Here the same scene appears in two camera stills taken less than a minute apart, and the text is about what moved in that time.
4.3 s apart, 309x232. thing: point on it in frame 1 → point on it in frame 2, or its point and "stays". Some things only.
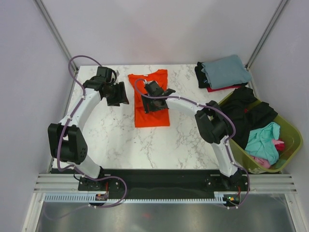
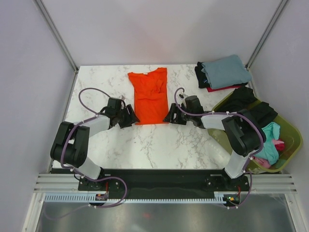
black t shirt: [247, 112] stays
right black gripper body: [152, 105] → [186, 117]
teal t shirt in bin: [260, 143] stays
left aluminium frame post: [55, 29] stays
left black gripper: [121, 96] → [131, 118]
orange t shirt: [155, 118] stays
